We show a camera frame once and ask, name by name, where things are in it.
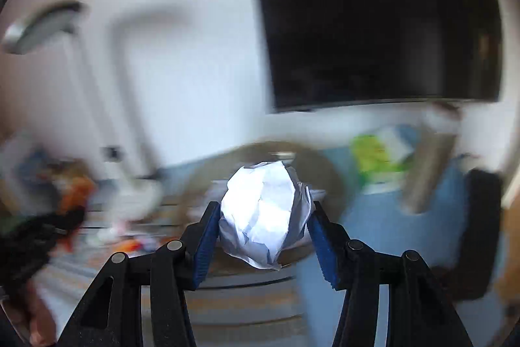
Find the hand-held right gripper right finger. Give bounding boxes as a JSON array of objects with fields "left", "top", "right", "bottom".
[{"left": 306, "top": 201, "right": 474, "bottom": 347}]

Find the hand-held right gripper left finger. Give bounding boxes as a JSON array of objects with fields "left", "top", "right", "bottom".
[{"left": 57, "top": 201, "right": 222, "bottom": 347}]

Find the red and yellow toy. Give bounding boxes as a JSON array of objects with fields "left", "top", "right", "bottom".
[{"left": 57, "top": 176, "right": 96, "bottom": 252}]

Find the white paper ball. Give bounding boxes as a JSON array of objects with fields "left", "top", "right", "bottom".
[{"left": 219, "top": 161, "right": 313, "bottom": 270}]

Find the amber ribbed glass bowl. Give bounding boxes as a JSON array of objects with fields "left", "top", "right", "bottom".
[{"left": 185, "top": 141, "right": 346, "bottom": 278}]

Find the person's left hand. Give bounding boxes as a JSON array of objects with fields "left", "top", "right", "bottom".
[{"left": 25, "top": 280, "right": 58, "bottom": 345}]

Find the patterned woven table mat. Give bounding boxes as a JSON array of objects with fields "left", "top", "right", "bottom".
[{"left": 41, "top": 241, "right": 309, "bottom": 347}]

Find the blue illustrated book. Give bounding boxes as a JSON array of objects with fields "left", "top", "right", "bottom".
[{"left": 0, "top": 140, "right": 55, "bottom": 209}]

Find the green tissue pack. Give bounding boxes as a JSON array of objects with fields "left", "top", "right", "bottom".
[{"left": 351, "top": 127, "right": 411, "bottom": 195}]

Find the gold thermos flask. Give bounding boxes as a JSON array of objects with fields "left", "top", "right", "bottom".
[{"left": 400, "top": 131, "right": 456, "bottom": 214}]

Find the black rectangular object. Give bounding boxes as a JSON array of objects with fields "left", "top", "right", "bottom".
[{"left": 454, "top": 169, "right": 503, "bottom": 301}]

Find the white desk lamp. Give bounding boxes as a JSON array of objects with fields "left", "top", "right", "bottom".
[{"left": 2, "top": 0, "right": 163, "bottom": 209}]

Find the black flat screen monitor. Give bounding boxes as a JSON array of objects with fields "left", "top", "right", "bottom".
[{"left": 246, "top": 0, "right": 502, "bottom": 114}]

